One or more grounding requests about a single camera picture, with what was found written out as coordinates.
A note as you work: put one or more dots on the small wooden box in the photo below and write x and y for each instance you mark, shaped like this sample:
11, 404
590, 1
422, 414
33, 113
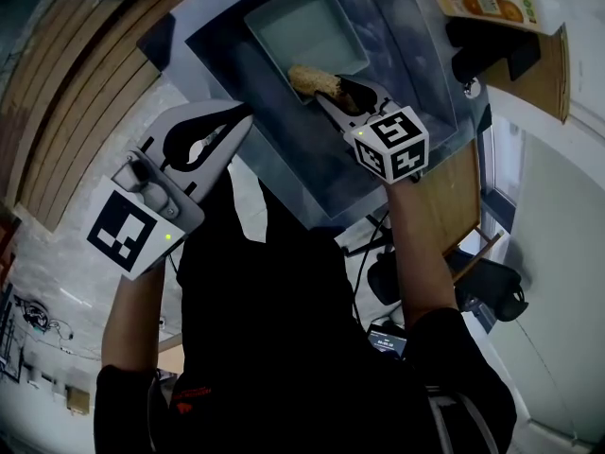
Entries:
78, 400

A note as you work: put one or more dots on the stainless steel sink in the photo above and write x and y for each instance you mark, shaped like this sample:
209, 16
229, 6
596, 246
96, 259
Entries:
293, 159

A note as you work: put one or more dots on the person's right forearm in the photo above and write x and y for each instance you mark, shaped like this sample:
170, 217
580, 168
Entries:
416, 253

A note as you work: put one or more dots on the teal rectangular pan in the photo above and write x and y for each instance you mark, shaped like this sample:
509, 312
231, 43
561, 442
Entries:
307, 31

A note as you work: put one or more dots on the black chair base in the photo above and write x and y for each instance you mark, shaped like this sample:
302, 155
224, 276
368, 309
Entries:
384, 279

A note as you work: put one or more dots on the person's left forearm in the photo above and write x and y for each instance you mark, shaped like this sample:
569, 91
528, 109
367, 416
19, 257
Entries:
132, 319

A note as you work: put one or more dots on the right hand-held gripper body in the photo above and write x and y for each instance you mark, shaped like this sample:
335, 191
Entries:
394, 149

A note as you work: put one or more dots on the device with lit screen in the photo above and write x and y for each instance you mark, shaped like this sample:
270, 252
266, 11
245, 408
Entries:
386, 341

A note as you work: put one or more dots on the black faucet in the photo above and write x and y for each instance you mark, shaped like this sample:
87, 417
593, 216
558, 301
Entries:
487, 47

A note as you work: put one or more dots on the wooden frame stand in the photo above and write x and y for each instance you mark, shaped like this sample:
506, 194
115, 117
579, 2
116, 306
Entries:
477, 253

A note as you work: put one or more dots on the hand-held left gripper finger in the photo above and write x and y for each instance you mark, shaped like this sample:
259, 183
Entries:
198, 116
222, 156

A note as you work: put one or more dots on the black bag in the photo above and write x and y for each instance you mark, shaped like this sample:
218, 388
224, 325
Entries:
494, 286

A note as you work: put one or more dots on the person's black shirt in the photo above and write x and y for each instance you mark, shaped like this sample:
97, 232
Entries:
264, 348

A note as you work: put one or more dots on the stack of wooden boards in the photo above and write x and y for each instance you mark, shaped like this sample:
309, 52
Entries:
71, 102

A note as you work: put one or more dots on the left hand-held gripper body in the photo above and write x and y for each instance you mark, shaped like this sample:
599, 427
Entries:
120, 234

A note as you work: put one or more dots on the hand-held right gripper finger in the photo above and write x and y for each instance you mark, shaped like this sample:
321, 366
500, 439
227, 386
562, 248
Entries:
341, 108
365, 93

